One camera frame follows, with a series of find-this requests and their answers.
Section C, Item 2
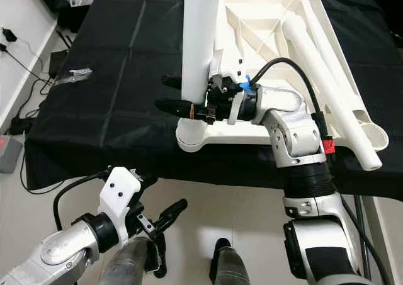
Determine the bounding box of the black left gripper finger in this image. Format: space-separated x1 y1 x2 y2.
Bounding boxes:
151 198 188 235

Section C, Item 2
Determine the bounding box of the white plastic table leg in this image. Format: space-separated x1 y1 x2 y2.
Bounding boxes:
179 0 227 125
282 16 383 171

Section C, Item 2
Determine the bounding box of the white plastic table top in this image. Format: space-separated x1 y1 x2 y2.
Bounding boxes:
175 0 391 155

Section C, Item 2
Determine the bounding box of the robot left leg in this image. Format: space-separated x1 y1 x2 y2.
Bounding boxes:
101 238 167 285

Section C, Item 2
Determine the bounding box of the robot leg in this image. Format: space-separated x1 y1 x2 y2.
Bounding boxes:
101 238 167 285
211 238 259 285

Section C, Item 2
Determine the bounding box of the black tablecloth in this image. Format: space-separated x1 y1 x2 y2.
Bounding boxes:
24 0 403 201

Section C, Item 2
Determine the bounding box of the robot right leg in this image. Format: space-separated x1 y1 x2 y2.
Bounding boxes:
211 238 259 285

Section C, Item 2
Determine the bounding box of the clear plastic wrapper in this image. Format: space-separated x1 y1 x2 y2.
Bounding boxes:
54 67 92 86

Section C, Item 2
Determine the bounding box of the large black power adapter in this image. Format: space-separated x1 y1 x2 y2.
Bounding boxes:
49 49 67 78

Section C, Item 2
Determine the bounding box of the black fabric bag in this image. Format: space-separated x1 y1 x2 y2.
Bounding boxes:
35 0 95 31

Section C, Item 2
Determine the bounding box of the grey box with red label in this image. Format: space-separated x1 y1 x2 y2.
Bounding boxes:
0 136 25 174

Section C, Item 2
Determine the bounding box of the black power strip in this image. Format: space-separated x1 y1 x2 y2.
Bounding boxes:
6 118 32 135

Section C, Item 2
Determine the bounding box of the black rod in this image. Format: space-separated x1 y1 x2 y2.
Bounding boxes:
349 194 375 285

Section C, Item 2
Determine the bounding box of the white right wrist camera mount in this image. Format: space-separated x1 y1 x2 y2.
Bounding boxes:
211 49 256 123

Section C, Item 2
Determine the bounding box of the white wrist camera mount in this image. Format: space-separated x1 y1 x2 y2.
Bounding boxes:
99 165 142 248
211 49 256 123

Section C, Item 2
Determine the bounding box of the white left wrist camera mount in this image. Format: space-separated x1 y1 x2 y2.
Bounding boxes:
99 165 142 248

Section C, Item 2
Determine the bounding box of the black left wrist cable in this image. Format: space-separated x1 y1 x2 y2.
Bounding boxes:
54 169 111 232

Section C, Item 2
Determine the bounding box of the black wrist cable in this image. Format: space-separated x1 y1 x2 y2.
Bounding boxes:
239 57 336 157
54 169 111 232

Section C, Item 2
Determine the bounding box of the black floor cable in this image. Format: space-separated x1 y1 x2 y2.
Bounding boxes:
20 165 67 194

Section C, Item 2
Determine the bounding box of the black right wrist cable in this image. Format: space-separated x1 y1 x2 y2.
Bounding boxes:
239 57 336 157

